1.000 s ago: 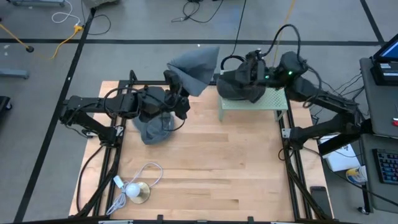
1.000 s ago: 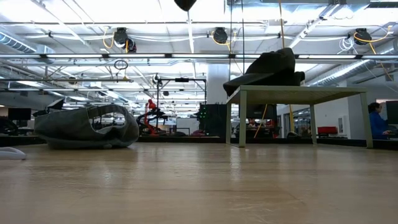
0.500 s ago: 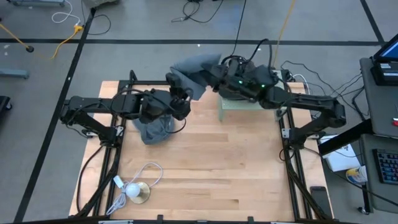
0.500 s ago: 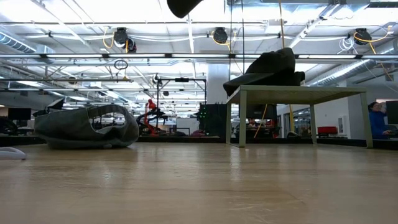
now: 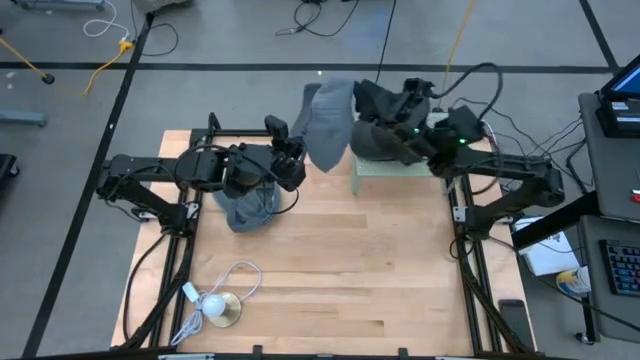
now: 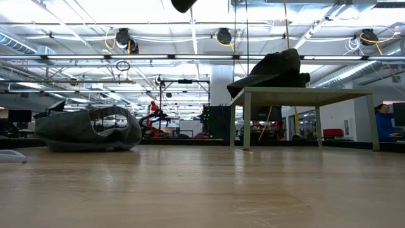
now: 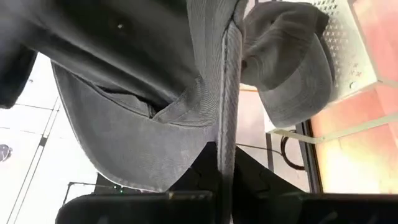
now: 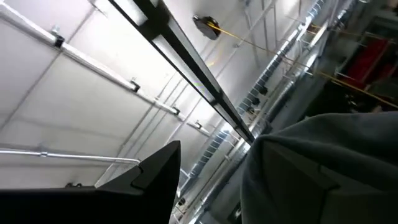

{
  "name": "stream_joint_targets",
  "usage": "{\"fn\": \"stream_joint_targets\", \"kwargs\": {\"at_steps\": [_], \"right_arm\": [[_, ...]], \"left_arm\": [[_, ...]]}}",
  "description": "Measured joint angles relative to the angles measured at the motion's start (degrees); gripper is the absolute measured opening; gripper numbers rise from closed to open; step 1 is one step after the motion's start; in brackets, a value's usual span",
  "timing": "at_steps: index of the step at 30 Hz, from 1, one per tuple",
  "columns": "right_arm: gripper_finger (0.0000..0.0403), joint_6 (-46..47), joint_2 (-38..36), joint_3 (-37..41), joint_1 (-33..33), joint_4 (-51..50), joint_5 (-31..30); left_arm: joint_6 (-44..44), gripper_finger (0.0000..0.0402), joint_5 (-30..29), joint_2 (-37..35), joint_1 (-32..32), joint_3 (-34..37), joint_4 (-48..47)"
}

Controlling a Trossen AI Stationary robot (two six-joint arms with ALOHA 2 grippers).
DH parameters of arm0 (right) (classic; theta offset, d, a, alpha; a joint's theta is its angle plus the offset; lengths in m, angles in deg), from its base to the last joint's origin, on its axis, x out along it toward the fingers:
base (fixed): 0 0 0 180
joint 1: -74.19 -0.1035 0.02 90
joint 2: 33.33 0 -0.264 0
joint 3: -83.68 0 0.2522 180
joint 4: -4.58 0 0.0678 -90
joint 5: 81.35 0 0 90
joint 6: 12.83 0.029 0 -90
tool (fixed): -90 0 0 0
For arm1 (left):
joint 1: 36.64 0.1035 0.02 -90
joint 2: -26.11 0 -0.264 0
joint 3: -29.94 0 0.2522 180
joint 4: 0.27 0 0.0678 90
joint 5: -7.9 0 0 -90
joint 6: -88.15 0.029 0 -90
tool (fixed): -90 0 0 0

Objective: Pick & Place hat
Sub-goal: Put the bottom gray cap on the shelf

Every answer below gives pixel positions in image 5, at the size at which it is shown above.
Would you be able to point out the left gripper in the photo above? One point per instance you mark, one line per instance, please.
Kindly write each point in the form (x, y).
(290, 167)

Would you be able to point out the grey metal floor bar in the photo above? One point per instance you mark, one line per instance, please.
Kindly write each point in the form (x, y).
(60, 4)
(22, 118)

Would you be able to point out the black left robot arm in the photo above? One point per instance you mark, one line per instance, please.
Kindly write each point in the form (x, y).
(145, 172)

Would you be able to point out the black smartphone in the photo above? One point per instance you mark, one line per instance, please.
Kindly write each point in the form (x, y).
(515, 322)

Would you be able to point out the black labelled box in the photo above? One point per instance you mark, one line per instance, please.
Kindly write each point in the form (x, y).
(617, 122)

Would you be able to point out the black aluminium table frame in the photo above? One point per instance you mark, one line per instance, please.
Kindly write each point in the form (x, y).
(235, 133)

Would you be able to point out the black wheeled base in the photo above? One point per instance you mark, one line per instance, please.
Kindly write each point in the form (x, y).
(7, 167)

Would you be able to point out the white power adapter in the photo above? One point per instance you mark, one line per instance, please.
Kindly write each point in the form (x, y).
(190, 292)

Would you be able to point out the white printed tub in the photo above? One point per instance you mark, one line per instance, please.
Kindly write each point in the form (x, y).
(570, 284)

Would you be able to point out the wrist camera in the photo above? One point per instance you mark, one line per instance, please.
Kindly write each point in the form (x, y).
(276, 127)
(417, 87)

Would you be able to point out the grey side desk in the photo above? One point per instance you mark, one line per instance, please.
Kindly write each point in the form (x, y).
(610, 170)

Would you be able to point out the desk caster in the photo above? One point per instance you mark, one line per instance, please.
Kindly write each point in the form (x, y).
(584, 338)

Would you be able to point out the red object on desk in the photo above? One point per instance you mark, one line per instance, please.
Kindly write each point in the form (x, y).
(636, 195)

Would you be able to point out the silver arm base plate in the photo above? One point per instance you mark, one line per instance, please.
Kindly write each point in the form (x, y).
(192, 210)
(459, 214)

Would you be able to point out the black table edge clip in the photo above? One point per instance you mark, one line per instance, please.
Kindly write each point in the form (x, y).
(403, 353)
(257, 351)

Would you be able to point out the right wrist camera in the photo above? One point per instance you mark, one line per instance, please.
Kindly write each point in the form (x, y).
(417, 87)

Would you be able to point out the black laptop blue screen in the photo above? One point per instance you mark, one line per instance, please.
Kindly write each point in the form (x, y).
(627, 80)

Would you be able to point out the grey cap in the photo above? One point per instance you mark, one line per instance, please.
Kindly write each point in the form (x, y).
(327, 125)
(247, 212)

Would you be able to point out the white globe lamp brass base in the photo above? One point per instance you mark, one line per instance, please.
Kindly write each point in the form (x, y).
(214, 305)

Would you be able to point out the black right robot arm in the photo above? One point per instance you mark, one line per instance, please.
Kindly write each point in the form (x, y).
(500, 165)

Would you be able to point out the black keyboard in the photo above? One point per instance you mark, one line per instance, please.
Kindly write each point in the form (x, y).
(622, 267)

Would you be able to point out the black round floor disc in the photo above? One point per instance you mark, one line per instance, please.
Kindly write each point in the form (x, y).
(48, 78)

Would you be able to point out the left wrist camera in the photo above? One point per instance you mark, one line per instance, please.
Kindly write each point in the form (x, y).
(276, 127)

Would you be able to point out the white box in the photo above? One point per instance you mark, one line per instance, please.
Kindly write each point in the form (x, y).
(547, 257)

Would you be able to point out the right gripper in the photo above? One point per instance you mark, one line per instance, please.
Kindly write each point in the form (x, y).
(417, 117)

